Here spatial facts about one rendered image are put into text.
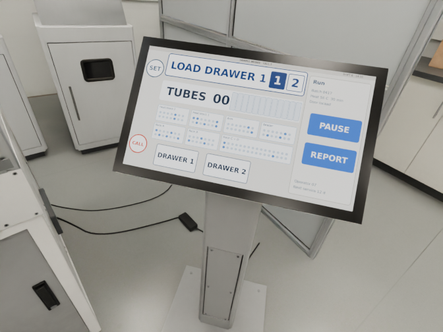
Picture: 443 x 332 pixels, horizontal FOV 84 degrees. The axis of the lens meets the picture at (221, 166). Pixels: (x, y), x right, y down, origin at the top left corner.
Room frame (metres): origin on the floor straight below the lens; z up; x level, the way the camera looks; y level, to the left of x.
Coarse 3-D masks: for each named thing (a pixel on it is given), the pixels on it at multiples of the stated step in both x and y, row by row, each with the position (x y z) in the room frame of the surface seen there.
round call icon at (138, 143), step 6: (132, 132) 0.46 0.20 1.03; (132, 138) 0.45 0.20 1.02; (138, 138) 0.45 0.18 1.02; (144, 138) 0.45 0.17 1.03; (132, 144) 0.45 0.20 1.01; (138, 144) 0.44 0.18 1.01; (144, 144) 0.44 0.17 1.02; (132, 150) 0.44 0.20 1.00; (138, 150) 0.44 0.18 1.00; (144, 150) 0.44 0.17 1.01
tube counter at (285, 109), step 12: (216, 96) 0.50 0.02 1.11; (228, 96) 0.50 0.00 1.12; (240, 96) 0.50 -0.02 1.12; (252, 96) 0.50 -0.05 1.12; (264, 96) 0.50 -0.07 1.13; (216, 108) 0.49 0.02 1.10; (228, 108) 0.49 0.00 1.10; (240, 108) 0.48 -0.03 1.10; (252, 108) 0.48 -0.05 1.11; (264, 108) 0.48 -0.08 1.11; (276, 108) 0.48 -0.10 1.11; (288, 108) 0.48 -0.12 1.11; (300, 108) 0.48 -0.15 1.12; (288, 120) 0.46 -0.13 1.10
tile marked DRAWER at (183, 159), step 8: (160, 144) 0.44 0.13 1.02; (160, 152) 0.43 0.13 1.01; (168, 152) 0.43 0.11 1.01; (176, 152) 0.43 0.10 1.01; (184, 152) 0.43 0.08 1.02; (192, 152) 0.43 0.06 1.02; (160, 160) 0.42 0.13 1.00; (168, 160) 0.42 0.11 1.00; (176, 160) 0.42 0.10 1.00; (184, 160) 0.42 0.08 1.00; (192, 160) 0.42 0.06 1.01; (176, 168) 0.41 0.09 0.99; (184, 168) 0.41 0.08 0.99; (192, 168) 0.41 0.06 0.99
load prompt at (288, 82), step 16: (176, 64) 0.56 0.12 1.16; (192, 64) 0.55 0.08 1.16; (208, 64) 0.55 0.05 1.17; (224, 64) 0.55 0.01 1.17; (240, 64) 0.55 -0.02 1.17; (208, 80) 0.53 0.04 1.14; (224, 80) 0.53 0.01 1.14; (240, 80) 0.52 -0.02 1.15; (256, 80) 0.52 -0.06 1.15; (272, 80) 0.52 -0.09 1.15; (288, 80) 0.52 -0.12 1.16; (304, 80) 0.51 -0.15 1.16
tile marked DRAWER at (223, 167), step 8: (208, 160) 0.42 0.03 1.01; (216, 160) 0.42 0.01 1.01; (224, 160) 0.41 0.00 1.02; (232, 160) 0.41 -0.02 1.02; (240, 160) 0.41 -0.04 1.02; (208, 168) 0.40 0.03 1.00; (216, 168) 0.40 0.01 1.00; (224, 168) 0.40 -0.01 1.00; (232, 168) 0.40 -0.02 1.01; (240, 168) 0.40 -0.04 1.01; (248, 168) 0.40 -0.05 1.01; (208, 176) 0.39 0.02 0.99; (216, 176) 0.39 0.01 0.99; (224, 176) 0.39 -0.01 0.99; (232, 176) 0.39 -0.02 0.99; (240, 176) 0.39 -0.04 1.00; (248, 176) 0.39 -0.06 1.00
